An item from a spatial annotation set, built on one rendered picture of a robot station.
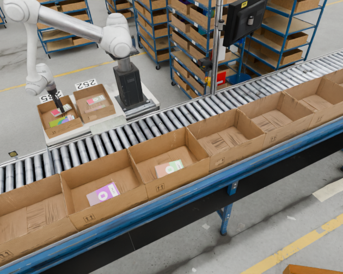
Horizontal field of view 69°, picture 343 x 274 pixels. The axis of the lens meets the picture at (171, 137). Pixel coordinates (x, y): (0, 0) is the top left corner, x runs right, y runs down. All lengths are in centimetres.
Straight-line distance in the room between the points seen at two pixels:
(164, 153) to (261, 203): 123
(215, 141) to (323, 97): 98
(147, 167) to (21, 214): 74
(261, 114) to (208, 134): 45
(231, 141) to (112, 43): 102
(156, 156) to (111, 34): 85
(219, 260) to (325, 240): 90
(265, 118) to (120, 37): 116
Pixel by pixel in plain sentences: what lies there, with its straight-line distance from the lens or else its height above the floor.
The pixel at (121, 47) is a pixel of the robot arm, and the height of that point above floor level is 140.
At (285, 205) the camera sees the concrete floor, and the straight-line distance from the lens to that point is 259.
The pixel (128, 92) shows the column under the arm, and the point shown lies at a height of 90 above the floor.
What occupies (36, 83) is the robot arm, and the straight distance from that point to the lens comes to 205.
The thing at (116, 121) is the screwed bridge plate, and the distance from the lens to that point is 215.
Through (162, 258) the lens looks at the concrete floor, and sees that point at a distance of 224.
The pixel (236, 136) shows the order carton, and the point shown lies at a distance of 176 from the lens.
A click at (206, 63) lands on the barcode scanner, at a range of 220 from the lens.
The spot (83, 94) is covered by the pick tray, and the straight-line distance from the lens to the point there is 251.
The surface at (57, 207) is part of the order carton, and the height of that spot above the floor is 89.
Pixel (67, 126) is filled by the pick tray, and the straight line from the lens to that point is 218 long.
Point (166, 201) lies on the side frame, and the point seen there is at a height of 91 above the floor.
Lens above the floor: 211
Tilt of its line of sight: 45 degrees down
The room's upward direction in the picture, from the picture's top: 4 degrees counter-clockwise
